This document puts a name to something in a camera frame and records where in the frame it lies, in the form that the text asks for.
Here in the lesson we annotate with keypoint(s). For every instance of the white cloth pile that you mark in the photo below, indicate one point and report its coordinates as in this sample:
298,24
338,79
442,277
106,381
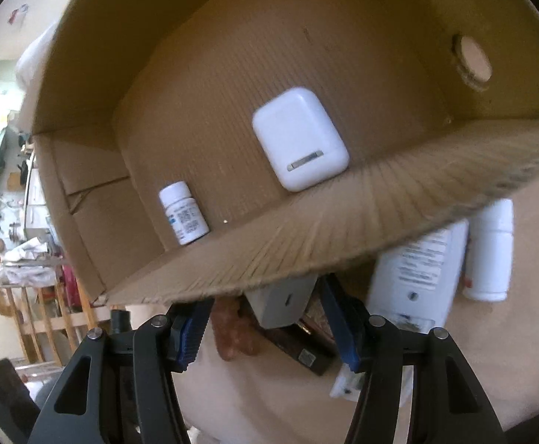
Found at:
29,259

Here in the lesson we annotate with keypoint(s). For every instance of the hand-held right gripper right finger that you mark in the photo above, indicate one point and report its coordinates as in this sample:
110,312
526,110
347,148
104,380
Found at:
343,333

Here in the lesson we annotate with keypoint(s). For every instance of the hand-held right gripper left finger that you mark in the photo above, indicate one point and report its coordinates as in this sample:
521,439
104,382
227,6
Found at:
191,335

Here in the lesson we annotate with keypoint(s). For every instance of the white earbuds charging case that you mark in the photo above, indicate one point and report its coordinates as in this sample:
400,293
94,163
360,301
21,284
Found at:
299,138

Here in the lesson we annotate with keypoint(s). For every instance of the small white plastic packet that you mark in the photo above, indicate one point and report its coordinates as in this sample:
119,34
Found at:
346,384

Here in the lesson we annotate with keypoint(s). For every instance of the brown cardboard box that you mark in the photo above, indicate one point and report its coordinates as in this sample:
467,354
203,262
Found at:
251,55

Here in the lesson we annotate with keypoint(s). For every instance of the dark brown small box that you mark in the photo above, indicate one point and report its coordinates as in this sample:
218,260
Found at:
297,349

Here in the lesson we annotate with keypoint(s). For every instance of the wooden rack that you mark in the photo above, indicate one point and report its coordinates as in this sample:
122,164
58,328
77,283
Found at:
42,323

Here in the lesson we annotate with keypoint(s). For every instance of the small white pill bottle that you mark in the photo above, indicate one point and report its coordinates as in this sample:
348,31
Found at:
184,215

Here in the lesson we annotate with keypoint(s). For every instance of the beige quilt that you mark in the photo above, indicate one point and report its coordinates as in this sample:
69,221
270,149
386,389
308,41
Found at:
274,402

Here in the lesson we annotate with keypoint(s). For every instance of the pink rubbery toy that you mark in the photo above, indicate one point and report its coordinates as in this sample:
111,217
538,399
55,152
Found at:
232,333

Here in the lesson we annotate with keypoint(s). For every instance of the white pronged power adapter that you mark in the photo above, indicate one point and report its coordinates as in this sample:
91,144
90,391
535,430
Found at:
281,303

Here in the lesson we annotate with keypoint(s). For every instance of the plain white plastic bottle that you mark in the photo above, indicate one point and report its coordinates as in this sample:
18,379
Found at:
489,249

